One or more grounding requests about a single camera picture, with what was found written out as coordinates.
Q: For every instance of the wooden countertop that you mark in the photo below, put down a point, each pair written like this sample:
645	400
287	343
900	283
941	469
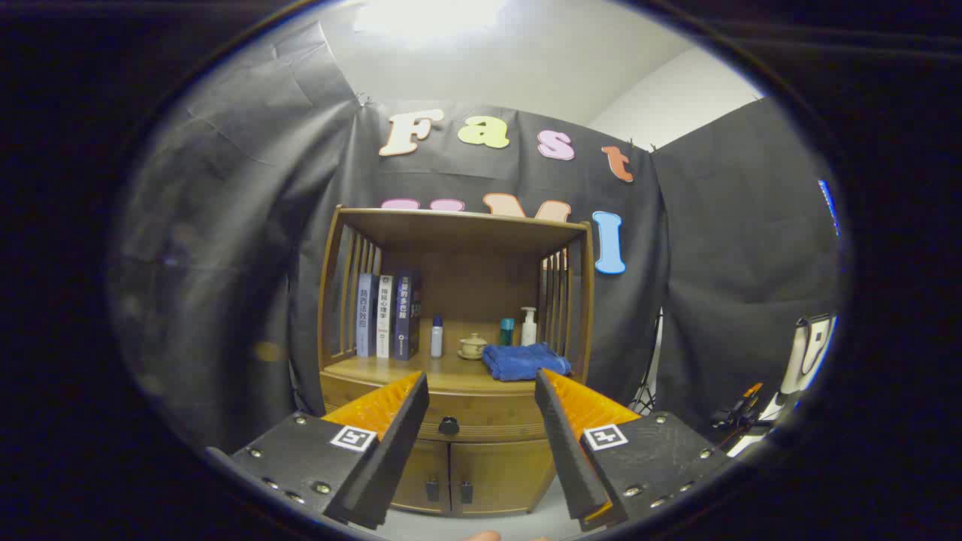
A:
451	372

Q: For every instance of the wooden cabinet door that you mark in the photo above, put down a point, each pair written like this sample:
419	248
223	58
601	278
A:
503	473
421	469

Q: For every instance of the black tripod stand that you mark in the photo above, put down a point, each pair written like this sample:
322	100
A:
646	391

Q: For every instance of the white book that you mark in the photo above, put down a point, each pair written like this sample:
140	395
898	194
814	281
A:
384	315

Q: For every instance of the teal bottle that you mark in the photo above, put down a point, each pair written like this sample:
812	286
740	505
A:
507	330

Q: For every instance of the light blue book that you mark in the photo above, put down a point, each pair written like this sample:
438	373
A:
366	315

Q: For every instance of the white bag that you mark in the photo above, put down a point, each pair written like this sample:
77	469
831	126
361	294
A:
797	361

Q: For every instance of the wooden cabinet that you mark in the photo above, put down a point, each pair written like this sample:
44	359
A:
466	285

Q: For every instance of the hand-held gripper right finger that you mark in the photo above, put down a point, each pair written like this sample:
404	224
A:
571	458

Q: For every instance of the dark blue book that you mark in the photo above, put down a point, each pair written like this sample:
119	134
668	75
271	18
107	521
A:
404	315

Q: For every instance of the black backdrop cloth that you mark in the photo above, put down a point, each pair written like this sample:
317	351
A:
225	225

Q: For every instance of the white pump bottle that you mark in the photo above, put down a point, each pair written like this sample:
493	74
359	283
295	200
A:
529	330

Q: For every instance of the blue folded towel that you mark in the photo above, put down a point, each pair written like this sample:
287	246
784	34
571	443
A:
526	361

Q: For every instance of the beige lidded teacup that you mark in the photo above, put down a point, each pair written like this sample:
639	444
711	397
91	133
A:
473	347

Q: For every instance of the wooden drawer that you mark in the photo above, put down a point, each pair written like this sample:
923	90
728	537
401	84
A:
481	413

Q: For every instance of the white bottle with blue cap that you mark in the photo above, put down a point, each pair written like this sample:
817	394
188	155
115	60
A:
437	342

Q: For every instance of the orange and black tool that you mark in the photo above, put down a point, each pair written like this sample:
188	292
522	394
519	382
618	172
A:
740	409

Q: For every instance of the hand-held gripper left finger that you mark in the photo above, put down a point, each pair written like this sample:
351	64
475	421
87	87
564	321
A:
398	451

